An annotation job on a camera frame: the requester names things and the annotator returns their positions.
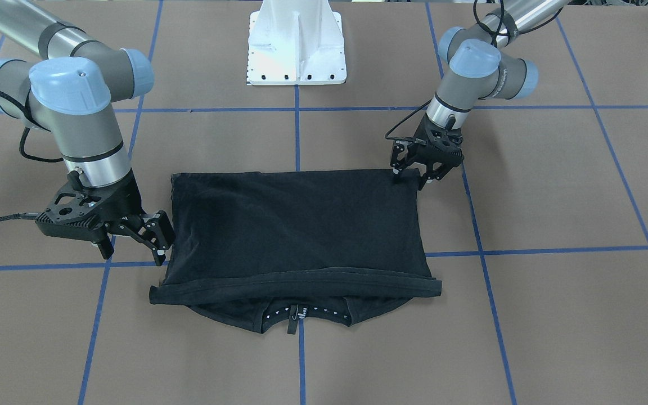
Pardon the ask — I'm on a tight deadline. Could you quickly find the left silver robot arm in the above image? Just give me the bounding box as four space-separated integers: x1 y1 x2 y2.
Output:
385 1 566 188

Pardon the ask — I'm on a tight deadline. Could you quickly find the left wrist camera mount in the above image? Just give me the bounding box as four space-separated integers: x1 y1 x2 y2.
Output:
416 125 463 161

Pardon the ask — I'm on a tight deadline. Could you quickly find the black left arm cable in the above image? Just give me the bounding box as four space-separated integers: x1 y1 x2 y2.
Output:
384 0 513 144

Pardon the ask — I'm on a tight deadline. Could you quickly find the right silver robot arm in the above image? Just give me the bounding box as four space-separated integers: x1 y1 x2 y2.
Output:
0 1 175 265

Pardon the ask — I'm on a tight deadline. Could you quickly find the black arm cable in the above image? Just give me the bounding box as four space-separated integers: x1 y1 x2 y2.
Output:
384 0 513 144
0 79 66 224

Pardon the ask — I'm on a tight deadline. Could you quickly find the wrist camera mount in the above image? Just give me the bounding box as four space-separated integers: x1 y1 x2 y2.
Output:
416 125 463 161
34 185 109 245

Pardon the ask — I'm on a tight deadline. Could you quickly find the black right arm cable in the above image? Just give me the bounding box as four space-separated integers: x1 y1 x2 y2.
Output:
0 79 66 224

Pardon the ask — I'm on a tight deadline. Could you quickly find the black graphic t-shirt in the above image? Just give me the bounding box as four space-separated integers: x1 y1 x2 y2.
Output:
148 169 442 334

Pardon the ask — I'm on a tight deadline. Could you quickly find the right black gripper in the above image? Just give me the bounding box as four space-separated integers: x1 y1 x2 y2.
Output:
69 170 176 266

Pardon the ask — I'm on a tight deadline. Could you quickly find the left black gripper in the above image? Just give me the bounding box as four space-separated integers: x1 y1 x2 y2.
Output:
389 115 465 191

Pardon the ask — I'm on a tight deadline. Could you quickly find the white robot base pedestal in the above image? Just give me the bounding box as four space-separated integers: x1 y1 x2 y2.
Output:
246 1 347 86

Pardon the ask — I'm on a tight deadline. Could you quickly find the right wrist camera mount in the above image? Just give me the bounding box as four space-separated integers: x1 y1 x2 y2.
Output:
34 185 109 245

